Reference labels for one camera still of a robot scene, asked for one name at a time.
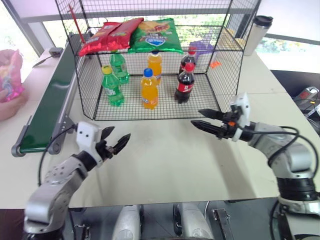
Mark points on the green chips bag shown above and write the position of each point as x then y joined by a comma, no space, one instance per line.
156,37

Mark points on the silver robot leg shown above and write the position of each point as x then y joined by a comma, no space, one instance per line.
193,221
127,222

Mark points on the black device red display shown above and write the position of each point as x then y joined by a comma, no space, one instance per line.
308,97

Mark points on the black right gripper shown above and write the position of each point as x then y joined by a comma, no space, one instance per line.
228,127

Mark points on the red plastic rod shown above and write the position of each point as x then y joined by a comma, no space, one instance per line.
76,23

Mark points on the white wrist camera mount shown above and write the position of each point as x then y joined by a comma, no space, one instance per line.
243,110
86,136

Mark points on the red chips bag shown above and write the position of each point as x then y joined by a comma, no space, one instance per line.
125,31
100,40

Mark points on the green conveyor belt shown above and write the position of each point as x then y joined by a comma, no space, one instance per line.
50,100

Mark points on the black metal bracket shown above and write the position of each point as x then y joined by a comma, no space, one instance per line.
222,223

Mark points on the green soda bottle yellow cap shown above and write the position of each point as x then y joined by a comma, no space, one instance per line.
113,90

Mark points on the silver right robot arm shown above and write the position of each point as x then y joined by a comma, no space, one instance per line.
287,152

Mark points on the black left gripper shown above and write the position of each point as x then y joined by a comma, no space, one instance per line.
106,151

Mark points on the orange soda bottle blue cap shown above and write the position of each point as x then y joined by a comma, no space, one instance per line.
155,63
149,92

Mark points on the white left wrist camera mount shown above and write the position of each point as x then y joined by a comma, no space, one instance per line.
86,136

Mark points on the person's bare hand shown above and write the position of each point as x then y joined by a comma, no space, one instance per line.
10,107

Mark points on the purple snack bag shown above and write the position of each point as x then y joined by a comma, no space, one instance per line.
203,46

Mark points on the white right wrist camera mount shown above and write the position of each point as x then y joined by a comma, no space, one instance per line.
243,110

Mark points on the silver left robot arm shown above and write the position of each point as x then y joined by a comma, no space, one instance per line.
53,190

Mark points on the cola bottle red cap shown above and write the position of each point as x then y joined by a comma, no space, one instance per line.
184,83
188,60

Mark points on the white tumbler black lid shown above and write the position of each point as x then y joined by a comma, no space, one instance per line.
255,37

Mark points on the pink snack bag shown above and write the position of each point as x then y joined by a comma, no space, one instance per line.
10,75

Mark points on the small grey rectangular box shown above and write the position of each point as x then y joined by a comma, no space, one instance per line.
55,51

